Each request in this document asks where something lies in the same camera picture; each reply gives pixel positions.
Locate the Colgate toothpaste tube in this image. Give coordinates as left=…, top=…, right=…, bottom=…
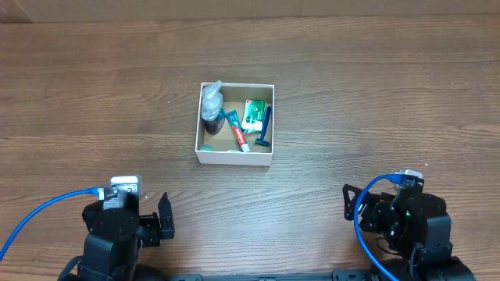
left=225, top=110, right=250, bottom=152

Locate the green soap bar packet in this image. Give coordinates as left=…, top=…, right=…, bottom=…
left=241, top=99, right=267, bottom=133

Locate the green white toothbrush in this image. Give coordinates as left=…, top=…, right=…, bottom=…
left=199, top=144, right=238, bottom=153

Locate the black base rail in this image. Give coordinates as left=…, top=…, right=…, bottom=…
left=166, top=269, right=387, bottom=281

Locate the clear pump soap bottle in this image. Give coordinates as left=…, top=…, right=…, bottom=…
left=201, top=80, right=226, bottom=135

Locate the white cardboard box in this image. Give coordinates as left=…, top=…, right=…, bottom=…
left=195, top=82, right=275, bottom=166

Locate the blue disposable razor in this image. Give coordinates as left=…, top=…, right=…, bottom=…
left=255, top=106, right=272, bottom=147

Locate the left blue cable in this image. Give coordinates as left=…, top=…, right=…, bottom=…
left=0, top=186, right=105, bottom=261

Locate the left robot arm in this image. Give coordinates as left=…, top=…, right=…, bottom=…
left=58, top=193, right=175, bottom=281

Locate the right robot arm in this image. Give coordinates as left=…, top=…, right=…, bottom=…
left=342, top=184, right=475, bottom=281

